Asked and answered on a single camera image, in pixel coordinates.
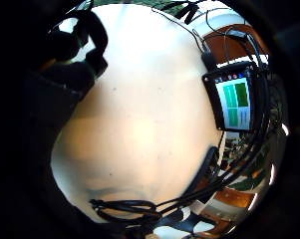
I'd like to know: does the black plug adapter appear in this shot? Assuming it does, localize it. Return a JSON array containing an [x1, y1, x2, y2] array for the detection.
[[200, 50, 219, 72]]

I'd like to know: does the black chair base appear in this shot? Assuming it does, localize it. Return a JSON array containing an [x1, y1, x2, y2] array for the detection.
[[160, 0, 201, 26]]

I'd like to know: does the small grey box device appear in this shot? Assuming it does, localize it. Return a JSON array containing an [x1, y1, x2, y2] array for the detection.
[[226, 29, 247, 40]]

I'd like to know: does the small black monitor green screen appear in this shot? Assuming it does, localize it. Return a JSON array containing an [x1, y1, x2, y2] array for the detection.
[[201, 61, 263, 133]]

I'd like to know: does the brown wooden furniture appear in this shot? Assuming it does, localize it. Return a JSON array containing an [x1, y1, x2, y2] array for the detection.
[[203, 23, 268, 65]]

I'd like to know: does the black cable bundle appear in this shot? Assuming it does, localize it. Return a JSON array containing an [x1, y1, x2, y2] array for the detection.
[[89, 66, 273, 233]]

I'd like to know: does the thin black cable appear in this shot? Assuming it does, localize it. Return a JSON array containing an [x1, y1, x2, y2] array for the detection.
[[150, 7, 211, 56]]

